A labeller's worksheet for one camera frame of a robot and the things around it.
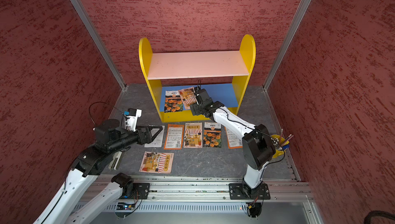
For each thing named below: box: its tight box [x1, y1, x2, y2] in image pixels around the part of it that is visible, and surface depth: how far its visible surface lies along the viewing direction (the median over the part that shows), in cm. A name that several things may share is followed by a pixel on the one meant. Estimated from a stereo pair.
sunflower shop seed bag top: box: [183, 122, 203, 148], surface depth 96 cm
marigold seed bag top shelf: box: [203, 121, 222, 148], surface depth 96 cm
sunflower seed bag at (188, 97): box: [177, 86, 197, 110], surface depth 97 cm
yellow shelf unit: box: [138, 34, 257, 123], surface depth 77 cm
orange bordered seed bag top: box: [163, 123, 185, 150], surface depth 94 cm
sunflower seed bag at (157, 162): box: [138, 151, 175, 174], surface depth 85 cm
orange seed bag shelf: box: [224, 126, 243, 149], surface depth 94 cm
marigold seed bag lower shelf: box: [164, 89, 184, 114], surface depth 94 cm
